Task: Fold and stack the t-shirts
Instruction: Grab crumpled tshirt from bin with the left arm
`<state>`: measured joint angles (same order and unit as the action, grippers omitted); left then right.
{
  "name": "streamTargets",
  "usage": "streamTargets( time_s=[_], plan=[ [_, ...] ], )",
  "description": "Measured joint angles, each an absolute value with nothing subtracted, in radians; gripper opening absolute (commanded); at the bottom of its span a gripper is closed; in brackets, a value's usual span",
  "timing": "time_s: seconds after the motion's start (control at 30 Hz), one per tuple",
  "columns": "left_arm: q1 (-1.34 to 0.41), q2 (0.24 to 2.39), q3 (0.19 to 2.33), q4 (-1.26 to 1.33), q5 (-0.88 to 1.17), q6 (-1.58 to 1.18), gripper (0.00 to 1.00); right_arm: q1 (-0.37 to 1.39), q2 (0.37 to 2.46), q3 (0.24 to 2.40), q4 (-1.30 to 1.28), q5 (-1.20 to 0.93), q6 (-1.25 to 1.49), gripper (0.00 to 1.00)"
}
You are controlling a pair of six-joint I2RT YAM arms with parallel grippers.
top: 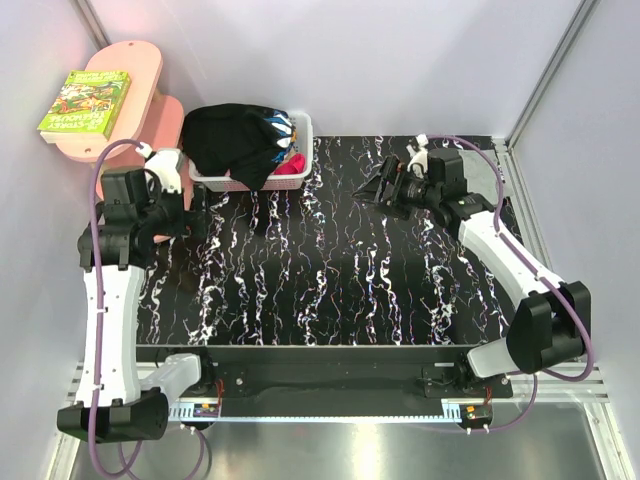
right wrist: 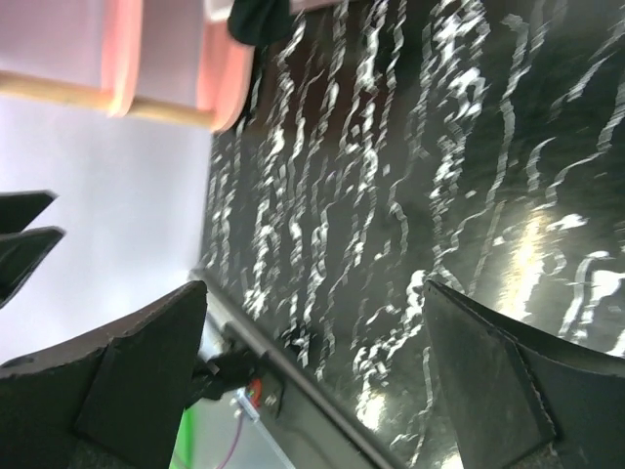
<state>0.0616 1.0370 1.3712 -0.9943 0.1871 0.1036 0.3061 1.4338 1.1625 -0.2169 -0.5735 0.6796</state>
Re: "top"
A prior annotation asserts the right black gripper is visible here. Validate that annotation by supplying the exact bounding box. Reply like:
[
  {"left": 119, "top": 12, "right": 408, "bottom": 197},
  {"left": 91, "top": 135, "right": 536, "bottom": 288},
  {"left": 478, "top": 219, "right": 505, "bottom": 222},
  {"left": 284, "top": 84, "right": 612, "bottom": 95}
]
[{"left": 351, "top": 156, "right": 441, "bottom": 222}]

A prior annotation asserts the black daisy print t-shirt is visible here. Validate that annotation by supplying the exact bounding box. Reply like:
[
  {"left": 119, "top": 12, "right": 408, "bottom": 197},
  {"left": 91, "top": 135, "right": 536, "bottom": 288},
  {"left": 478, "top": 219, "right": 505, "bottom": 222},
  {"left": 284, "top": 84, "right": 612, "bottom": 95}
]
[{"left": 181, "top": 103, "right": 297, "bottom": 191}]

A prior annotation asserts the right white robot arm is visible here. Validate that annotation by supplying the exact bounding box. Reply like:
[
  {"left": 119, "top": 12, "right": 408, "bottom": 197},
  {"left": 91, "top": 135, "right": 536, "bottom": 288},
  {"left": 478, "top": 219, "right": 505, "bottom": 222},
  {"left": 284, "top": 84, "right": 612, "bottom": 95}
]
[{"left": 353, "top": 148, "right": 594, "bottom": 397}]

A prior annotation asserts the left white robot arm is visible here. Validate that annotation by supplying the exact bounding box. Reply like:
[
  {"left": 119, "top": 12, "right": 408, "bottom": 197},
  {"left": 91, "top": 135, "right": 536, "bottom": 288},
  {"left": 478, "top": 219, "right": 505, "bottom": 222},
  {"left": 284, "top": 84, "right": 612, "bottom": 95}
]
[{"left": 56, "top": 167, "right": 216, "bottom": 444}]

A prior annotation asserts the white plastic laundry basket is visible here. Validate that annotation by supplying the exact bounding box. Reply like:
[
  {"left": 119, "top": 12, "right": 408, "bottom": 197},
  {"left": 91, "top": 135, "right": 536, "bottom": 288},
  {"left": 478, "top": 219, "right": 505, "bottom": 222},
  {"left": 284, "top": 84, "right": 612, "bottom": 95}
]
[{"left": 188, "top": 110, "right": 314, "bottom": 192}]

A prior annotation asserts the magenta garment in basket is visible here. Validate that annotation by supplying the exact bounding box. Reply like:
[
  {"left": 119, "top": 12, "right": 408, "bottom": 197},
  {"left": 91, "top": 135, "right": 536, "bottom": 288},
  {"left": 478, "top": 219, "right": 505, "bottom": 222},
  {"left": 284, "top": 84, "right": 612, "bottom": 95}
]
[{"left": 273, "top": 153, "right": 306, "bottom": 175}]

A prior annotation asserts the folded grey t-shirt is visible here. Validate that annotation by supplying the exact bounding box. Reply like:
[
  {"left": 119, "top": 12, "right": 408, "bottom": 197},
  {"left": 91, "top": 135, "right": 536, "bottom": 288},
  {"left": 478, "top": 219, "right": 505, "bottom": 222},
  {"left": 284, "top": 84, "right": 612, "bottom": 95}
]
[{"left": 459, "top": 150, "right": 513, "bottom": 205}]

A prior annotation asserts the pink tiered wooden shelf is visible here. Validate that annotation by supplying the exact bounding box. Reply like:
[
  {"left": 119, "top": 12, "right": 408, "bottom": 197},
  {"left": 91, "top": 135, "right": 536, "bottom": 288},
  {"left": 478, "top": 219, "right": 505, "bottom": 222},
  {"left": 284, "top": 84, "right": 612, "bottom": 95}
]
[{"left": 56, "top": 40, "right": 193, "bottom": 210}]

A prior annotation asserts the green storey treehouse book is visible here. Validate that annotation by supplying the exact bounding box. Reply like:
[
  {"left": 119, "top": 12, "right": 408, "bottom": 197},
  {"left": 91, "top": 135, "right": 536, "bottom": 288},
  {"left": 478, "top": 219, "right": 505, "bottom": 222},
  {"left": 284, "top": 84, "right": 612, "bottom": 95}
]
[{"left": 38, "top": 70, "right": 131, "bottom": 144}]

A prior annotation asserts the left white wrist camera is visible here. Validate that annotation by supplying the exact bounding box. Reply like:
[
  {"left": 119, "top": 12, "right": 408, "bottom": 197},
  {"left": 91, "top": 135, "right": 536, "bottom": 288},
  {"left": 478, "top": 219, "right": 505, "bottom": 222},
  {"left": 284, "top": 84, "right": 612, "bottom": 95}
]
[{"left": 135, "top": 143, "right": 184, "bottom": 200}]

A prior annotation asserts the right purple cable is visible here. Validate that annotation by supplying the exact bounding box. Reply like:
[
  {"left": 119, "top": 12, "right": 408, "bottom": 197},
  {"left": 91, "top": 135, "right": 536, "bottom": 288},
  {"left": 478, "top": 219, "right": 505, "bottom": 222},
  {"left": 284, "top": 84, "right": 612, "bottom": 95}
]
[{"left": 417, "top": 133, "right": 596, "bottom": 435}]

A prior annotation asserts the purple cable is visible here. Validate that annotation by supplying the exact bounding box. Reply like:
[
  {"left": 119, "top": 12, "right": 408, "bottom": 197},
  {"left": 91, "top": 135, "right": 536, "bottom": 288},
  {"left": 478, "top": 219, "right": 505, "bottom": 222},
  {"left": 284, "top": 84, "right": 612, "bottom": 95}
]
[
  {"left": 87, "top": 139, "right": 213, "bottom": 477},
  {"left": 417, "top": 133, "right": 596, "bottom": 435}
]

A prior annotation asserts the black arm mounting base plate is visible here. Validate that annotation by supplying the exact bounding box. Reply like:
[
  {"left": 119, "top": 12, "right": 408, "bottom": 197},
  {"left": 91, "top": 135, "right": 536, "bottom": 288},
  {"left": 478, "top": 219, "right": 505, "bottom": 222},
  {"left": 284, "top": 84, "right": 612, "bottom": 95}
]
[{"left": 158, "top": 344, "right": 514, "bottom": 419}]

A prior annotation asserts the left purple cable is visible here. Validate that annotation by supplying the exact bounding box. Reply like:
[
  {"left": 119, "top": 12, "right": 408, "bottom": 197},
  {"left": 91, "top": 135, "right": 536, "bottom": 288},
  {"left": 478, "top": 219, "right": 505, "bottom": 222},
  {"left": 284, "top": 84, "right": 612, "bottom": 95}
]
[{"left": 87, "top": 139, "right": 213, "bottom": 477}]

